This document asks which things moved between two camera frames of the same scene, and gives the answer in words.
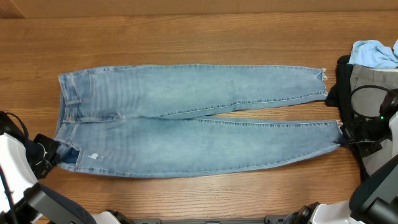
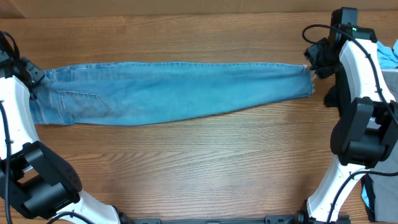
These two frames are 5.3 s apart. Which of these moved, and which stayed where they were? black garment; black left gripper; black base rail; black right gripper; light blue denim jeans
Moved: black right gripper; black left gripper; light blue denim jeans
Stayed: black base rail; black garment
